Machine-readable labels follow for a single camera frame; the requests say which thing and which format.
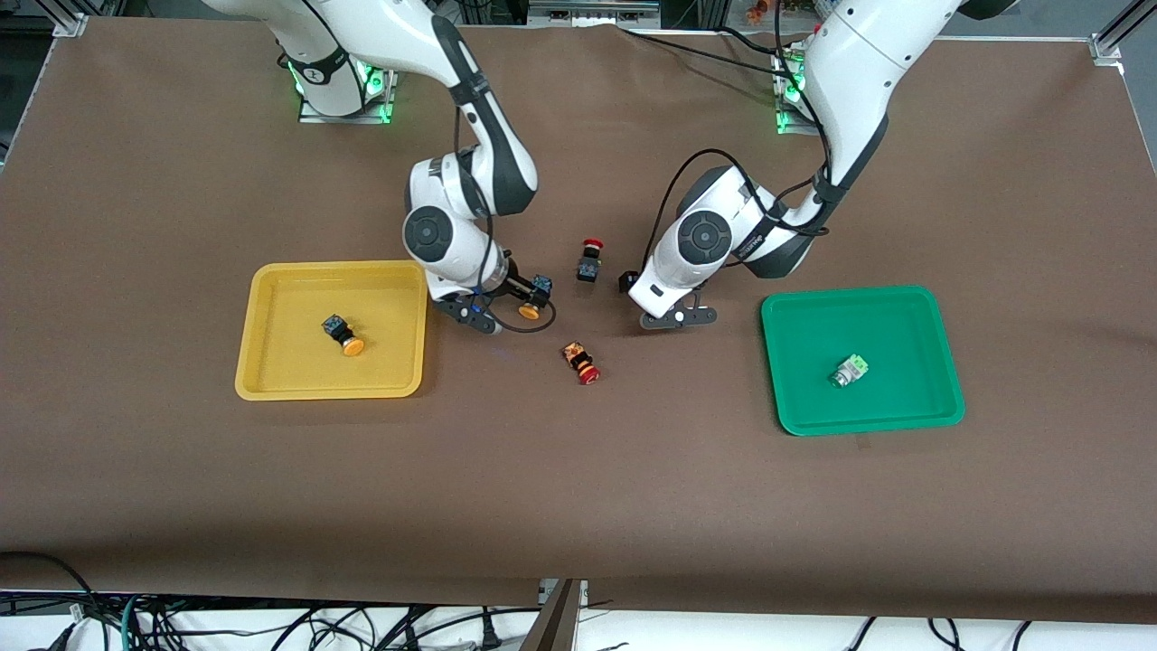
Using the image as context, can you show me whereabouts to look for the yellow push button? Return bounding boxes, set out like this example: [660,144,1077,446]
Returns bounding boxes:
[518,275,554,321]
[322,314,367,358]

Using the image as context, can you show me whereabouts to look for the green push button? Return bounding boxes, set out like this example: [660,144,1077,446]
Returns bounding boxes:
[828,354,870,391]

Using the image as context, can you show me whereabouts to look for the red button orange body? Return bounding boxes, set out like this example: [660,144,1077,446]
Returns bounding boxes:
[561,341,602,386]

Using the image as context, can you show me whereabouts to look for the yellow plastic tray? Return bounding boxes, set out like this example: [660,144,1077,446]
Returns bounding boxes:
[234,260,430,401]

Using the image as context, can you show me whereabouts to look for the brown table mat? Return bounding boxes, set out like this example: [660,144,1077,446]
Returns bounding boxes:
[0,16,1157,625]

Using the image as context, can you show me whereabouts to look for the green plastic tray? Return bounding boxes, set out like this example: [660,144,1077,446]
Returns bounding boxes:
[760,286,966,438]

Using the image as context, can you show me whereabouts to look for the dark table support beam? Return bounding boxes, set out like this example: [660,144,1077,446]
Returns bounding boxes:
[519,579,581,651]

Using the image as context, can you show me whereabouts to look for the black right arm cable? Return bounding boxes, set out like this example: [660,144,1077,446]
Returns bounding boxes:
[447,108,558,335]

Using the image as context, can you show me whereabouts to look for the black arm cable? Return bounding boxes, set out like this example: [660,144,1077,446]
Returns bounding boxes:
[447,108,558,335]
[640,0,837,286]

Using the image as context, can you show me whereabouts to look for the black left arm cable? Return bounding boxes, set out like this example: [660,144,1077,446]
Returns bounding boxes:
[640,0,837,286]

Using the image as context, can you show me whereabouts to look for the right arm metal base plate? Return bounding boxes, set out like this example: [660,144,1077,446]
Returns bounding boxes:
[298,63,399,126]

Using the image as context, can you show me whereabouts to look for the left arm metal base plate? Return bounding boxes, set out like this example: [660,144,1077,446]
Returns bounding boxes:
[774,47,819,137]

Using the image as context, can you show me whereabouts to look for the black cable across mat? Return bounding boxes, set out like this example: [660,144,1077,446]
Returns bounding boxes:
[622,25,805,78]

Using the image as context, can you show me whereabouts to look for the aluminium frame rail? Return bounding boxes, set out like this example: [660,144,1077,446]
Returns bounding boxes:
[528,0,663,28]

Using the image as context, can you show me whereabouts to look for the tangled black floor cables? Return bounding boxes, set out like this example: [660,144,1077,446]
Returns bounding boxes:
[0,552,652,651]

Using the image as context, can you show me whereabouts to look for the teal cable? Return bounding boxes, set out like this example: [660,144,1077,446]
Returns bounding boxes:
[119,593,147,651]

